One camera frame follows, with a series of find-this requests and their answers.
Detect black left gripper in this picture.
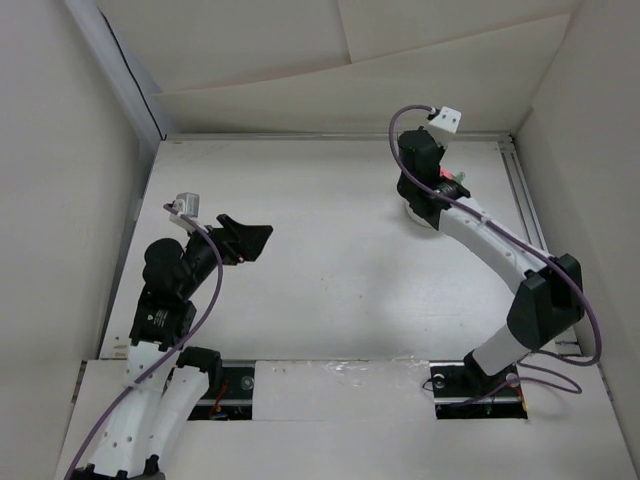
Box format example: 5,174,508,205
179,213,272,297

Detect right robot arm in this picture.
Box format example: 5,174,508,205
397,128,584,397

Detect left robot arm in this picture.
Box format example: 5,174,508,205
65,203,273,479

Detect white round divided pen holder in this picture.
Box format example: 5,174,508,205
406,205,439,232

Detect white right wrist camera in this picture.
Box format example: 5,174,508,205
427,107,462,138

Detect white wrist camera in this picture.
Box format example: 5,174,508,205
427,107,462,138
169,192,200,233

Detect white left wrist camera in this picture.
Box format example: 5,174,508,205
169,192,200,233

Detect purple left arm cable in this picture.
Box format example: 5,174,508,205
63,201,224,480

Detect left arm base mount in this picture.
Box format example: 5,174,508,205
188,347,255,421

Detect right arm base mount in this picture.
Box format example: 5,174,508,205
422,361,528,420

